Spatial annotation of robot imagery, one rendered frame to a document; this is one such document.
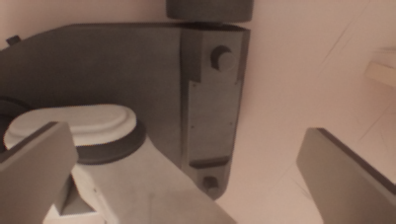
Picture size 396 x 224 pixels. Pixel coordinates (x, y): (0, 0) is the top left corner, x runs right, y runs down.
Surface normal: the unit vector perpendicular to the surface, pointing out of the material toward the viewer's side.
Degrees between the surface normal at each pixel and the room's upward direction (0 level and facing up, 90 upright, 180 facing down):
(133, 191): 90
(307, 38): 0
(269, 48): 0
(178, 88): 0
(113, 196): 90
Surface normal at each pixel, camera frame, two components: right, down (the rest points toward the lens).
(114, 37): 0.21, 0.47
